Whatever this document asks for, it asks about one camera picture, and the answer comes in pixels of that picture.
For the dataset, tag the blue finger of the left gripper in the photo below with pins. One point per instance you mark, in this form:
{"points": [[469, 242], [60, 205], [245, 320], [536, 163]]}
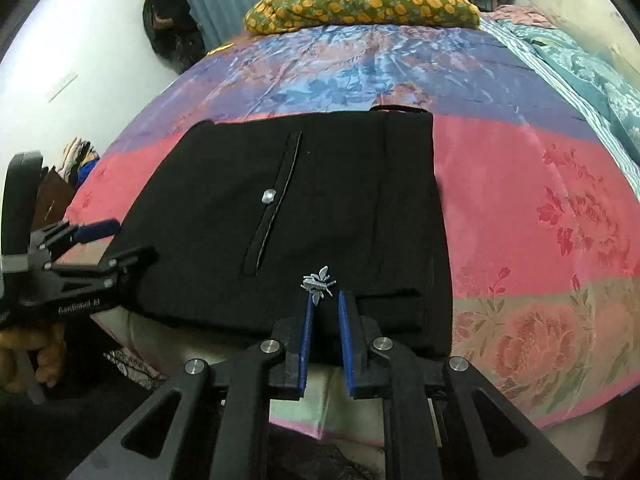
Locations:
{"points": [[60, 237], [60, 290]]}

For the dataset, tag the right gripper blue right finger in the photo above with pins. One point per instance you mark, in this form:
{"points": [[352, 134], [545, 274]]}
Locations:
{"points": [[442, 419]]}

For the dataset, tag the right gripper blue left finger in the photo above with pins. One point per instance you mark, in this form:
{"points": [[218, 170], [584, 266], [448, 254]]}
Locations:
{"points": [[210, 421]]}

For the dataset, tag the black pants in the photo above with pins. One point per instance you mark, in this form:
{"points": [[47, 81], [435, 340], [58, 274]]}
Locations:
{"points": [[239, 214]]}

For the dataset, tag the left hand orange glove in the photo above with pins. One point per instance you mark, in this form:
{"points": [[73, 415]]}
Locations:
{"points": [[44, 350]]}

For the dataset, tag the brown wooden furniture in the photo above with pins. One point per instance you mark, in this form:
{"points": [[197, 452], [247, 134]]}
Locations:
{"points": [[53, 197]]}

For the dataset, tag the clothes pile blue yellow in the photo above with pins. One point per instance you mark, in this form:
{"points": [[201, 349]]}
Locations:
{"points": [[79, 157]]}

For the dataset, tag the colourful satin bed quilt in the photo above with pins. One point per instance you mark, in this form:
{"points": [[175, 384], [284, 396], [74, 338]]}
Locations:
{"points": [[541, 201]]}

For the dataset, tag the dark hanging bag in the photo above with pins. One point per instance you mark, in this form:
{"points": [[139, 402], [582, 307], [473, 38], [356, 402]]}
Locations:
{"points": [[172, 32]]}

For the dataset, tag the teal floral blanket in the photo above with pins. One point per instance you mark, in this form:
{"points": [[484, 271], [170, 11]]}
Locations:
{"points": [[609, 104]]}

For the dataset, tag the yellow floral green pillow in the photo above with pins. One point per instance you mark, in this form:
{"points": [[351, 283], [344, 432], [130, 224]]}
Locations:
{"points": [[269, 17]]}

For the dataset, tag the beige cushion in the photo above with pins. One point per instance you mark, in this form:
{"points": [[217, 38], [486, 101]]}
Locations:
{"points": [[598, 28]]}

